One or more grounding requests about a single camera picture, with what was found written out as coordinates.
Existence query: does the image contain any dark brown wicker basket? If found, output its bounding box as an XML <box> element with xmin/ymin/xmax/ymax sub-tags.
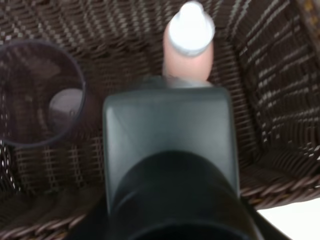
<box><xmin>0</xmin><ymin>0</ymin><xmax>320</xmax><ymax>240</ymax></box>

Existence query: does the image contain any translucent pink plastic cup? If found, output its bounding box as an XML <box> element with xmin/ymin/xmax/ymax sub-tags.
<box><xmin>0</xmin><ymin>40</ymin><xmax>87</xmax><ymax>148</ymax></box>

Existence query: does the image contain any dark green pump bottle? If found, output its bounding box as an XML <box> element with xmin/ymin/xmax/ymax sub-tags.
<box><xmin>103</xmin><ymin>87</ymin><xmax>263</xmax><ymax>240</ymax></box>

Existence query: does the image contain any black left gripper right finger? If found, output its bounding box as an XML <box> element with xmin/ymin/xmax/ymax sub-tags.
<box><xmin>241</xmin><ymin>197</ymin><xmax>290</xmax><ymax>240</ymax></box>

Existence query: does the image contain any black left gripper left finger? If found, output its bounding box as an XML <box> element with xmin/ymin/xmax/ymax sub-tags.
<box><xmin>64</xmin><ymin>195</ymin><xmax>109</xmax><ymax>240</ymax></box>

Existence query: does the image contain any pink bottle white cap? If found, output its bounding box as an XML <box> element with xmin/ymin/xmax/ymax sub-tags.
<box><xmin>162</xmin><ymin>0</ymin><xmax>216</xmax><ymax>83</ymax></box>

